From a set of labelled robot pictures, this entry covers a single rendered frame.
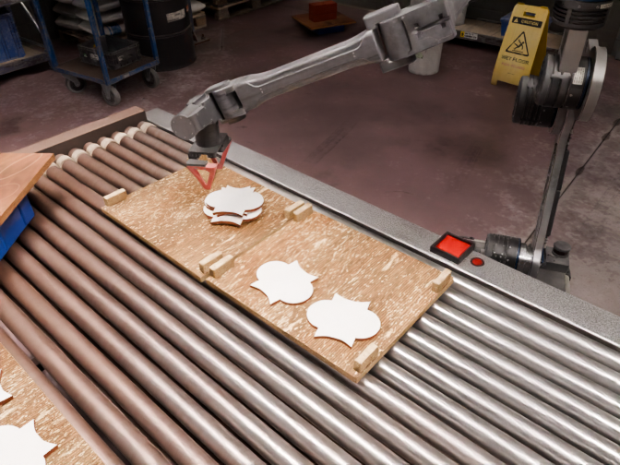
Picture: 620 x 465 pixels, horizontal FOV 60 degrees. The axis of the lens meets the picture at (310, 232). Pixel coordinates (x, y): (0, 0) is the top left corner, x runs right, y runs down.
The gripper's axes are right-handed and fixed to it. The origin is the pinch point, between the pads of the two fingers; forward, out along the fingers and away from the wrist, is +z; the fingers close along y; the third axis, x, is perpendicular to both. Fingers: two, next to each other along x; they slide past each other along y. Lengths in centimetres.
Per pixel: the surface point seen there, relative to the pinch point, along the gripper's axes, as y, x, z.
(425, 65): 349, -65, 93
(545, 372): -38, -74, 14
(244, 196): 2.4, -6.5, 7.1
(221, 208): -3.5, -2.4, 7.1
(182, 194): 6.4, 11.9, 10.4
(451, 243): -4, -58, 11
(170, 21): 337, 151, 59
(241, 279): -24.1, -12.5, 10.7
